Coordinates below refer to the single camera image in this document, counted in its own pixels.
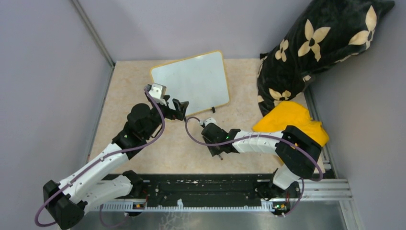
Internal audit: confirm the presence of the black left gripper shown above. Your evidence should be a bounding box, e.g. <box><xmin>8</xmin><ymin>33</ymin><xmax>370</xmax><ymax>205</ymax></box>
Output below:
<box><xmin>144</xmin><ymin>95</ymin><xmax>189</xmax><ymax>139</ymax></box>

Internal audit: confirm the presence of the yellow framed whiteboard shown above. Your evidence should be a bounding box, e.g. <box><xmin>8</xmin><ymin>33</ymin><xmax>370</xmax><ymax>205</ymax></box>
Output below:
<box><xmin>150</xmin><ymin>50</ymin><xmax>230</xmax><ymax>116</ymax></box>

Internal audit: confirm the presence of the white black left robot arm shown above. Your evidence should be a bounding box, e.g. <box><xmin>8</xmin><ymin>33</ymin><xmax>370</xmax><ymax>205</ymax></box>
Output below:
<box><xmin>34</xmin><ymin>95</ymin><xmax>189</xmax><ymax>230</ymax></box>

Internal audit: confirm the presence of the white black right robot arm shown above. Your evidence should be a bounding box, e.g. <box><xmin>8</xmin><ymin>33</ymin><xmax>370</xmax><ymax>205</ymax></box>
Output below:
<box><xmin>201</xmin><ymin>123</ymin><xmax>322</xmax><ymax>197</ymax></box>

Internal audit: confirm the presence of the yellow cloth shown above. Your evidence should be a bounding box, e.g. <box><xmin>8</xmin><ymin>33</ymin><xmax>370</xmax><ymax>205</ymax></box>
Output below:
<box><xmin>252</xmin><ymin>101</ymin><xmax>329</xmax><ymax>147</ymax></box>

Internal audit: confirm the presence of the black floral pillow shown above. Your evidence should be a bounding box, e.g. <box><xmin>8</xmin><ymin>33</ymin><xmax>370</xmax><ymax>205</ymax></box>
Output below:
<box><xmin>257</xmin><ymin>0</ymin><xmax>395</xmax><ymax>115</ymax></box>

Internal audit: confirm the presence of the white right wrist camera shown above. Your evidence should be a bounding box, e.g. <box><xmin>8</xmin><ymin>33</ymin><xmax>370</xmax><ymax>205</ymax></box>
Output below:
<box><xmin>200</xmin><ymin>117</ymin><xmax>216</xmax><ymax>127</ymax></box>

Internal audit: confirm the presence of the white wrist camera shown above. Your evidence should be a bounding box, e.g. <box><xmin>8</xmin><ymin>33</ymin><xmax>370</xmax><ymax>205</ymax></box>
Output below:
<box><xmin>148</xmin><ymin>83</ymin><xmax>167</xmax><ymax>106</ymax></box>
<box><xmin>200</xmin><ymin>117</ymin><xmax>216</xmax><ymax>127</ymax></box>

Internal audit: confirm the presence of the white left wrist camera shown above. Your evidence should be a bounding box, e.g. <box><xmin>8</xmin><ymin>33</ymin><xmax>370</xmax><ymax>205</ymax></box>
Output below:
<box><xmin>148</xmin><ymin>83</ymin><xmax>167</xmax><ymax>106</ymax></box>

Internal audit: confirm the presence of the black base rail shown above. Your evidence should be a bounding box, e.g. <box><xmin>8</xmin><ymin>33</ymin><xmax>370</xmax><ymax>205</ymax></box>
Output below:
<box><xmin>83</xmin><ymin>173</ymin><xmax>302</xmax><ymax>208</ymax></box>

